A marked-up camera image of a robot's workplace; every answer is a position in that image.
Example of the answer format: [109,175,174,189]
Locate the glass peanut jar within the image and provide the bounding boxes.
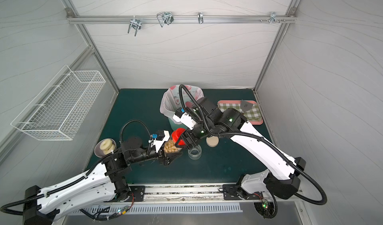
[188,145,202,160]

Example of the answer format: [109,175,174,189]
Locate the beige jar lid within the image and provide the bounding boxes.
[206,136,219,147]

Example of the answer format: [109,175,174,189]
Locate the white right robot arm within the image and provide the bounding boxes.
[174,84,328,206]

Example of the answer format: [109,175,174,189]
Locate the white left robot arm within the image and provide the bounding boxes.
[1,119,182,225]

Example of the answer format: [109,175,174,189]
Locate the mint green trash bin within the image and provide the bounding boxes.
[168,118,184,131]

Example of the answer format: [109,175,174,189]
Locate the pink white plastic bin bag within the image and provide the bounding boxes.
[160,85,204,125]

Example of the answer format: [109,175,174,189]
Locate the cream round buns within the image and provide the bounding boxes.
[99,139,116,155]

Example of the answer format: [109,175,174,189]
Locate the grey bowl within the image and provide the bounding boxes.
[94,138,117,158]

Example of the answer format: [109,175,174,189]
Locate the green white checkered cloth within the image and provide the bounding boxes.
[217,100,263,123]

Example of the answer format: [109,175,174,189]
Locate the pink plastic tray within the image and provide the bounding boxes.
[217,100,263,125]

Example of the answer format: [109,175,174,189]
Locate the metal hook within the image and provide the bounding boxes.
[156,11,174,27]
[259,12,286,24]
[127,17,142,36]
[197,12,204,24]

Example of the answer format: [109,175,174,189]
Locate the aluminium crossbar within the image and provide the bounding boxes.
[67,14,298,24]

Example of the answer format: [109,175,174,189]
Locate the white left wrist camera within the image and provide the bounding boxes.
[148,130,170,153]

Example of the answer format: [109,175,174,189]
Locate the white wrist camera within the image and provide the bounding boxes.
[173,108,197,130]
[148,130,170,153]

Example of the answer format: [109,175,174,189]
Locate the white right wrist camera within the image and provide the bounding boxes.
[173,108,197,130]

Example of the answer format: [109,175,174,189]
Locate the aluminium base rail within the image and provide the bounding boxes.
[129,182,230,204]

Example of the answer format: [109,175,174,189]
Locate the steel spatula wooden handle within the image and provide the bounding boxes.
[240,100,254,112]

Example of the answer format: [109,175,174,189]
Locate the white slotted cable duct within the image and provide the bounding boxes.
[71,202,243,215]

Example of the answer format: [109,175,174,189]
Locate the white wire basket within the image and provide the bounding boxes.
[11,65,106,141]

